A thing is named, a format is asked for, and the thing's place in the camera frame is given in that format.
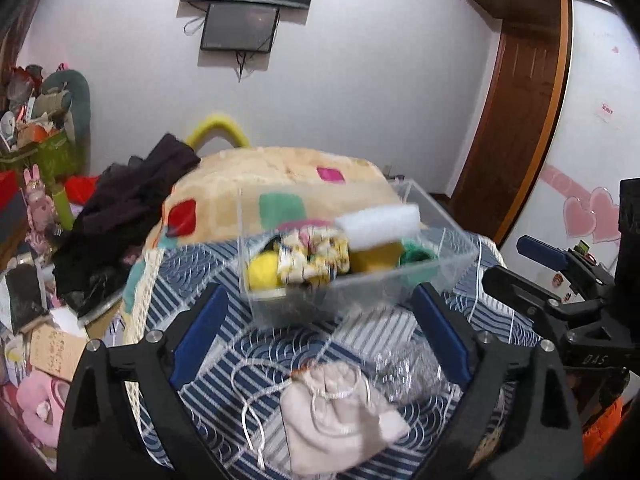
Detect white stickered suitcase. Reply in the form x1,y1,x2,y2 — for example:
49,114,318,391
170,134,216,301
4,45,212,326
542,240,604,302

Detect grey yarn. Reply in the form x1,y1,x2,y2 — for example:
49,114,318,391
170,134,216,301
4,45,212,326
368,340,451,406

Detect yellow floral fabric scrunchie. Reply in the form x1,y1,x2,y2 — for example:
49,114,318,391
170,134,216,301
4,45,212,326
277,226,350,287

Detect white drawstring pouch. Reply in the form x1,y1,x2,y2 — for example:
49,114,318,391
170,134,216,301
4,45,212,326
240,358,412,477

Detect yellow fuzzy arch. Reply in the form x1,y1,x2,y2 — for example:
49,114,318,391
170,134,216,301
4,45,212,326
184,113,250,151

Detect white foam block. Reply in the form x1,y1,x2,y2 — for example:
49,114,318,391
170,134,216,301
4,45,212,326
333,204,421,252

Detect brown cardboard note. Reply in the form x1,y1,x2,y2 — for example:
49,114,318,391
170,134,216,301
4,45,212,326
29,325,88,382

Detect small wall monitor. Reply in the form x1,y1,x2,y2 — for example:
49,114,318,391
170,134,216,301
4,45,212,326
201,2,280,54

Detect yellow plush ball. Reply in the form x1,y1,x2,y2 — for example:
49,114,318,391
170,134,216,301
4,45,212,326
246,250,283,290

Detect green box of clutter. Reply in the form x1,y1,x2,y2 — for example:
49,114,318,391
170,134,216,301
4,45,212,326
1,130,85,185

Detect brown wooden door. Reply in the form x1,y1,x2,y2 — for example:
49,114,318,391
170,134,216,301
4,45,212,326
451,24,560,243

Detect blue white patterned tablecloth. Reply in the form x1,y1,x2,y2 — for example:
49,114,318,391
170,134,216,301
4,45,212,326
122,235,540,479

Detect white sliding wardrobe door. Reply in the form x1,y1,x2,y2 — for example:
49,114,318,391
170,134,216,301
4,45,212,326
501,0,639,289

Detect clear plastic storage box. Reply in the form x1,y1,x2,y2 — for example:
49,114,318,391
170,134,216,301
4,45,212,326
236,180,477,327

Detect black clothing pile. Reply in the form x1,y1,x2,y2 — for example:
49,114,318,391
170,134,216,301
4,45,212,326
52,133,200,316

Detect dark green cushion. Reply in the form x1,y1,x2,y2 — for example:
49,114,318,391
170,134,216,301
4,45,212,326
41,68,91,172

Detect yellow green sponge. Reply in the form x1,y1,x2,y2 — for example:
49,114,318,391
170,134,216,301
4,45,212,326
349,242,405,273

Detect pink plush slipper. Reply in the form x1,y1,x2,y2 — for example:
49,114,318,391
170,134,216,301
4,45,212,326
16,370,70,448

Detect pink bunny figure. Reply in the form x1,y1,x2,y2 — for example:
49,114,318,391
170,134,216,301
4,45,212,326
24,164,56,255

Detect green knitted cloth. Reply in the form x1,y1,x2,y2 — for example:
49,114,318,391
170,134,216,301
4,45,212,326
397,238,439,288

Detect beige patchwork blanket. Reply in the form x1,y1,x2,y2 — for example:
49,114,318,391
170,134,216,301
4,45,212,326
125,148,407,327

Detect black hat with chain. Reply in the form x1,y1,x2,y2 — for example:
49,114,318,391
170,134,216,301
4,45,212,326
258,235,280,259

